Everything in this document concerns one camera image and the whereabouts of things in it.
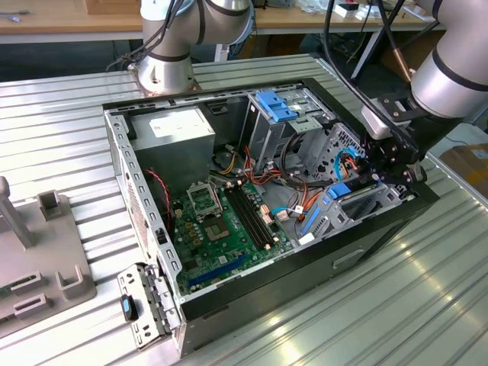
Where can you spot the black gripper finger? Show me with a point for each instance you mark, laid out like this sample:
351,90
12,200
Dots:
371,158
396,176

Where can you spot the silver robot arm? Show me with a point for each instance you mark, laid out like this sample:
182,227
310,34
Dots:
167,76

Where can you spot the cardboard box with yellow tape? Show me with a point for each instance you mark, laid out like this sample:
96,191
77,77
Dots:
469,167

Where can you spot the white side table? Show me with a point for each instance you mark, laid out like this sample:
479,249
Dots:
472,133

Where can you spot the large cardboard box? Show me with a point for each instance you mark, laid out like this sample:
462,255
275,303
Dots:
385,63

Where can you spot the black tripod leg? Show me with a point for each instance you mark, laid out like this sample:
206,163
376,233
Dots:
362,63

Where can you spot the grey optical drive cage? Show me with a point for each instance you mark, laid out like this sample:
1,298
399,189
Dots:
267,141

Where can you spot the blue plastic drive latch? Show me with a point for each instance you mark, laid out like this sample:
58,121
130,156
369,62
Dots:
276,108

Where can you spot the black RAM slot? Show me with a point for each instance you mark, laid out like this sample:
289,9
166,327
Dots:
242,215
247,215
257,215
252,215

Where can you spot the black open PC case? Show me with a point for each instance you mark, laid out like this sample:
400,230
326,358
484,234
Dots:
305,274

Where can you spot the small white box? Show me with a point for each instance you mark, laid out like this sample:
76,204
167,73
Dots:
368,14

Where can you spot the white box with black item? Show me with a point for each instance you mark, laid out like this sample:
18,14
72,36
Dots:
345,12

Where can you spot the wooden desk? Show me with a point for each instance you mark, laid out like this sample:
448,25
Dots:
305,19
76,23

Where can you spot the green motherboard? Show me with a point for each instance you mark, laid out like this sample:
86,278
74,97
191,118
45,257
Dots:
240,251

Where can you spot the blue expansion slot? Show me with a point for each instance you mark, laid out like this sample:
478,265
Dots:
217,271

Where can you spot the silver power supply unit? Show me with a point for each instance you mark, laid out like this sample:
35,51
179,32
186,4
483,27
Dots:
171,152

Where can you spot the small cardboard box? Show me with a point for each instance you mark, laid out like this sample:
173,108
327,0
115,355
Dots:
114,7

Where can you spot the grey parts rack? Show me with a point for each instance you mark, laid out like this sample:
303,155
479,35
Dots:
49,244

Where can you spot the green RAM stick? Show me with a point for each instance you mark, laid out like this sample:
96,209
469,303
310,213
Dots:
4,293

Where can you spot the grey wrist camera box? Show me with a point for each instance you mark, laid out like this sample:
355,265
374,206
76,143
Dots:
375,126

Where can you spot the silver hinged slot bracket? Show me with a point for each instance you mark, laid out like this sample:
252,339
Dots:
131,282

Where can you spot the black blue bracket latch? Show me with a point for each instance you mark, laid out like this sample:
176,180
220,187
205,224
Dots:
126,307

